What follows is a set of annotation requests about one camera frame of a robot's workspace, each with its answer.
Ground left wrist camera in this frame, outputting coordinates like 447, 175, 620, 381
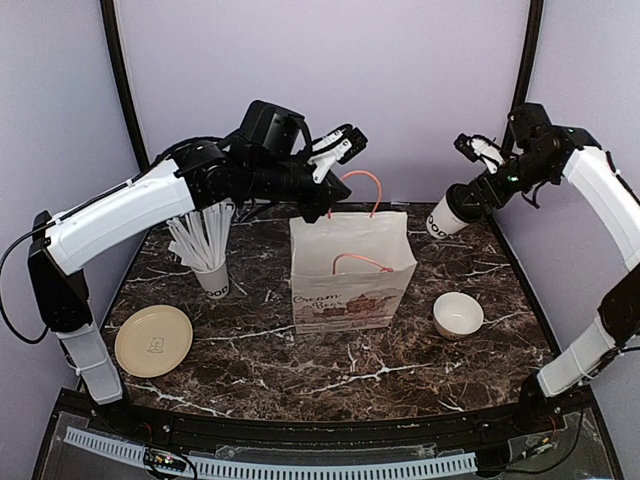
307, 124, 368, 184

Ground white wrapped straws bundle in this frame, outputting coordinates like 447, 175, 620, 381
166, 199, 235, 273

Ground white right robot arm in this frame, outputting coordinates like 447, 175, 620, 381
443, 103, 639, 434

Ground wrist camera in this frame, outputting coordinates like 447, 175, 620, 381
453, 133, 505, 174
307, 124, 368, 184

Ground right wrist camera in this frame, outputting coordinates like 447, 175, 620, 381
453, 133, 505, 174

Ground black plastic cup lid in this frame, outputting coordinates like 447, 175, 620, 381
445, 183, 481, 223

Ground beige round plate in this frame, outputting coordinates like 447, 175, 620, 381
114, 305, 193, 378

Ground white ceramic bowl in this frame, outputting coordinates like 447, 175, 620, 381
433, 292, 485, 341

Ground white paper coffee cup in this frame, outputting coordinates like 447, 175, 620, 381
426, 196, 468, 239

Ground white cream bear paper bag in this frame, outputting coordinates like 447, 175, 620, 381
289, 171, 417, 336

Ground white cup holding straws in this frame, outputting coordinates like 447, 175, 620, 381
193, 263, 230, 300

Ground black front table rail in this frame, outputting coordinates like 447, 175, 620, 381
55, 389, 591, 450

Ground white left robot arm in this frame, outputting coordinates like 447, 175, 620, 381
21, 100, 367, 436

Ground black frame post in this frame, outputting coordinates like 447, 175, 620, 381
502, 0, 545, 146
99, 0, 150, 171

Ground white slotted cable duct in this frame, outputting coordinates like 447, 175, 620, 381
63, 427, 477, 479

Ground black left frame post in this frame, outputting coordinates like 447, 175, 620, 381
99, 0, 150, 171

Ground black right frame post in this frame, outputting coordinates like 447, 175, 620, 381
502, 0, 545, 146

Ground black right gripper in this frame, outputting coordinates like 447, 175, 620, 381
458, 149, 557, 214

